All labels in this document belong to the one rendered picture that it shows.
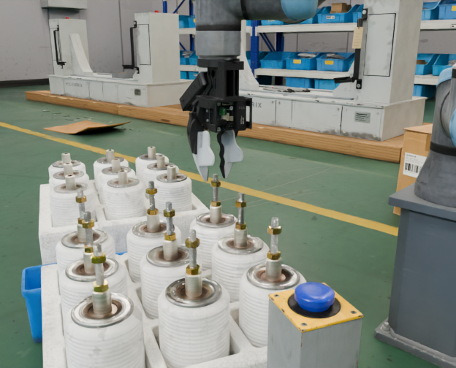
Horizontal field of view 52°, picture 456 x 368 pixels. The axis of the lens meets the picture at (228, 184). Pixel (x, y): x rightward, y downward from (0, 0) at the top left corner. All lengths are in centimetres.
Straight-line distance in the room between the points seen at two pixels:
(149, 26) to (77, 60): 132
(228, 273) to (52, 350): 27
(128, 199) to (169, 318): 53
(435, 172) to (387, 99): 171
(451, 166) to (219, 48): 44
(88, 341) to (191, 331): 12
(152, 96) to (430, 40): 632
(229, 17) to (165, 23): 315
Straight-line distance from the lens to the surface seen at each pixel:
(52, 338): 71
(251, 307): 66
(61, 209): 109
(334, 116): 266
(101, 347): 59
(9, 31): 716
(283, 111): 285
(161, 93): 388
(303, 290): 49
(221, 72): 76
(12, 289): 126
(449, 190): 88
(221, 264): 75
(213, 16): 77
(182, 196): 112
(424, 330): 98
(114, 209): 111
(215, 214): 86
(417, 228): 91
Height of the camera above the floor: 57
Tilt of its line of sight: 17 degrees down
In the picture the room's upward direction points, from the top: straight up
